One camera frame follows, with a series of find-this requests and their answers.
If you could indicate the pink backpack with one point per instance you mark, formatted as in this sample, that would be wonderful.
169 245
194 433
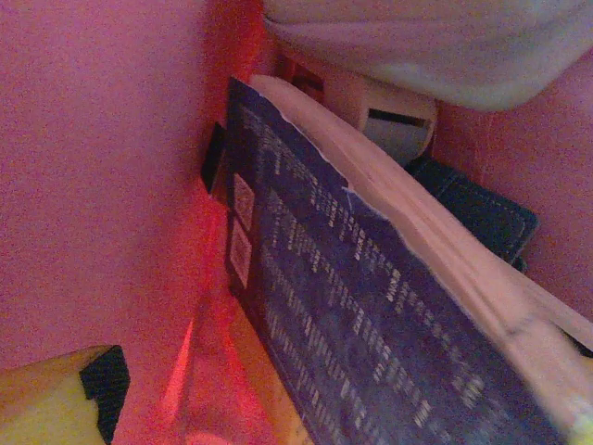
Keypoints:
92 185

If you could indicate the pale green pencil case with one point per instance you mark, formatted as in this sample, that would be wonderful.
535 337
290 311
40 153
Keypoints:
440 46

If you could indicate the dark blue book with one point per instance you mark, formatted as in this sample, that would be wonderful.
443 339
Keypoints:
347 301

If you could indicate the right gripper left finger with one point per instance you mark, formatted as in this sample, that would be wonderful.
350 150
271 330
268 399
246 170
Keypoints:
51 403

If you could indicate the small pink device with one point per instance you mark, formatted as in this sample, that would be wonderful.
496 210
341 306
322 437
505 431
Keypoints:
394 120

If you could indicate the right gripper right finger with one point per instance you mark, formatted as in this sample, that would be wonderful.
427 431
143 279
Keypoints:
583 426

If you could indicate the teal small notebook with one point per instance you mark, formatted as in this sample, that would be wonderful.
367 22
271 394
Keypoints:
482 213

